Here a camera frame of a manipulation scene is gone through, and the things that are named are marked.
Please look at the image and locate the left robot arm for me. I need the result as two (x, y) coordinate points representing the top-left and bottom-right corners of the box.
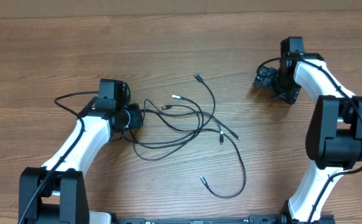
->
(18, 79), (142, 224)

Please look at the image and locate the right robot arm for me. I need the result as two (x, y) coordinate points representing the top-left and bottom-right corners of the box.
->
(249, 37), (362, 223)

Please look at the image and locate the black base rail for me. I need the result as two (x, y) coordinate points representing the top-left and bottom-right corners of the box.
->
(106, 213), (336, 224)

